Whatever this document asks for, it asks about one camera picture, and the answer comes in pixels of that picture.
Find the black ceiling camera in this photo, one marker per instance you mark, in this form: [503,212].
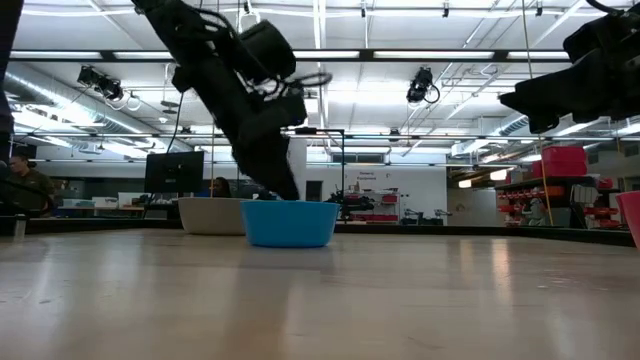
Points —
[100,82]
[419,86]

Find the dark shelf with red bins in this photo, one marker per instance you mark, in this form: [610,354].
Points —
[550,200]

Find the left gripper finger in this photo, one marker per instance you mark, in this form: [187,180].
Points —
[277,160]
[247,165]

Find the yellow pole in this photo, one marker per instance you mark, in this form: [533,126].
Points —
[542,165]

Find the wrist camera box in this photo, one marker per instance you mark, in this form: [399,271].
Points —
[605,32]
[267,47]

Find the red plastic bowl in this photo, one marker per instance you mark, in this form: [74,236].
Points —
[631,215]

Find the background black robot arm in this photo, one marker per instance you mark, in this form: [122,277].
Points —
[352,204]

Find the blue plastic bowl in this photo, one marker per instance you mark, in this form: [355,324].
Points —
[289,224]

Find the black metal frame stand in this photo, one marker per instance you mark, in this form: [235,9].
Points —
[343,165]

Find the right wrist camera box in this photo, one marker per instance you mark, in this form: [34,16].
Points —
[605,32]

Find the stacked red storage bins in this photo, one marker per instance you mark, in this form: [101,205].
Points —
[562,161]

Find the small white cup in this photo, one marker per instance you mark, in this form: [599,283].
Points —
[20,226]

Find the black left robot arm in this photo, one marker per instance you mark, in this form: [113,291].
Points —
[165,20]

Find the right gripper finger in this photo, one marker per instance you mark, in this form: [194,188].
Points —
[530,105]

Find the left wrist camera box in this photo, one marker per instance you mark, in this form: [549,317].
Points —
[267,47]

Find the person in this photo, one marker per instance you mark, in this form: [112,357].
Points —
[221,187]
[27,182]

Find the white rack with red bins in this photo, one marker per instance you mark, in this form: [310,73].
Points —
[377,205]

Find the black computer monitor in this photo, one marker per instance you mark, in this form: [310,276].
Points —
[174,172]

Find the white plastic bowl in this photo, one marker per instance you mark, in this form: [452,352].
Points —
[210,216]

